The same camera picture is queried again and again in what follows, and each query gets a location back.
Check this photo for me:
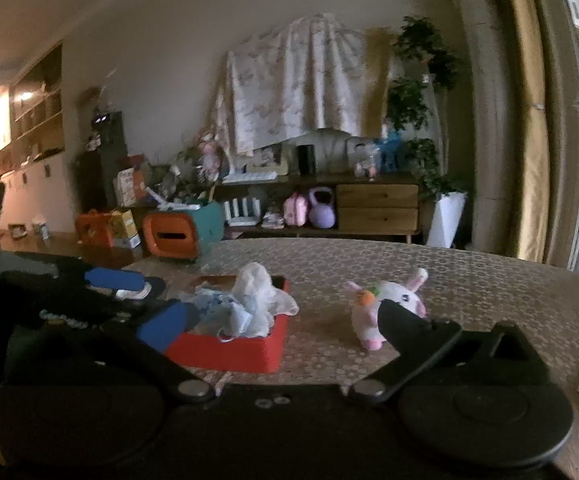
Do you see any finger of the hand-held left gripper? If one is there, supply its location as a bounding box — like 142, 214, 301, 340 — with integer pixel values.
88, 304, 138, 329
84, 266, 167, 302

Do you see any photo frame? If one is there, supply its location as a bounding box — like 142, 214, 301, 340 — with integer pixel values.
254, 145, 291, 176

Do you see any dark tall cabinet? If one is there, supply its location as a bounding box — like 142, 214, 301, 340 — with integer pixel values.
76, 110, 130, 211

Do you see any white bunny plush toy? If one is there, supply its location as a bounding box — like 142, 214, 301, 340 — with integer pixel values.
344, 267, 429, 351

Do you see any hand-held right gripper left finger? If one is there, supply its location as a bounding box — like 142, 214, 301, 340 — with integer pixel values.
23, 300, 216, 407

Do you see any floral hanging sheet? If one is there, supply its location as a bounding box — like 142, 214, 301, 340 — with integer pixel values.
212, 12, 396, 157

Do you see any green potted tree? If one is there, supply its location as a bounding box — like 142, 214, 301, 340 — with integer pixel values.
387, 15, 469, 202

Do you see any small orange box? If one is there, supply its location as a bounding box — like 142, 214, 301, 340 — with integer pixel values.
75, 210, 115, 246

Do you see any grey tower air conditioner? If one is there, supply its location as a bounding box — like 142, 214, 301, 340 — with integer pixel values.
450, 0, 519, 257

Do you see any white thin cloth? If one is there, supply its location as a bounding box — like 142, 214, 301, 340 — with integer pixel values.
232, 261, 301, 337

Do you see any purple kettlebell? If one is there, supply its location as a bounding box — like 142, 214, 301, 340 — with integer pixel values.
308, 187, 338, 229

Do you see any white keyboard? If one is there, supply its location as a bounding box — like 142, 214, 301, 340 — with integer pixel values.
223, 171, 279, 184

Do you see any white slatted rack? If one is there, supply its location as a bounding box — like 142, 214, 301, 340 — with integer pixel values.
224, 199, 263, 227

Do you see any pink toy backpack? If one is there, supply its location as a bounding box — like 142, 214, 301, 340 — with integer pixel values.
283, 192, 311, 226

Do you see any orange white carton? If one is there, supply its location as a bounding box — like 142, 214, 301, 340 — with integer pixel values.
114, 167, 148, 206

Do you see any white quilted bag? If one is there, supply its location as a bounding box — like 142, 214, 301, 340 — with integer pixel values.
289, 129, 351, 174

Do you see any wooden sideboard with drawers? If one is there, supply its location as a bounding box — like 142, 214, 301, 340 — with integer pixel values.
214, 175, 423, 244

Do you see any blue toy figure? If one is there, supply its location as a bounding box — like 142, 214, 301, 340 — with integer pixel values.
378, 130, 405, 171

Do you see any yellow curtain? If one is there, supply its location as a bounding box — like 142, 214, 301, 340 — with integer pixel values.
499, 0, 553, 264

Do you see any blue printed face mask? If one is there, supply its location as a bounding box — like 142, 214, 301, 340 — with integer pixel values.
189, 285, 255, 339

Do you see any red storage box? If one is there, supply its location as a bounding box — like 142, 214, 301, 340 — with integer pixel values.
164, 275, 291, 374

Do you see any yellow carton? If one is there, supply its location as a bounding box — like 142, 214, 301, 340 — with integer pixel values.
109, 208, 143, 250

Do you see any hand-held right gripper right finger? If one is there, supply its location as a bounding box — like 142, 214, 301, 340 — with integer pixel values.
346, 298, 553, 404

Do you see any black cylinder speaker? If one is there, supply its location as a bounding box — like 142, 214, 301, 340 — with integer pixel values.
297, 145, 317, 177

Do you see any wooden wall shelf unit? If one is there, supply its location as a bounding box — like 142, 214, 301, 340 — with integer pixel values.
0, 42, 65, 171

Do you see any white planter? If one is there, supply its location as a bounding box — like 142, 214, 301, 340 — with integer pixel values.
427, 191, 469, 249

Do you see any pink doll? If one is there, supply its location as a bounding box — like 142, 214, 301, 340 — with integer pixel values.
199, 132, 223, 181

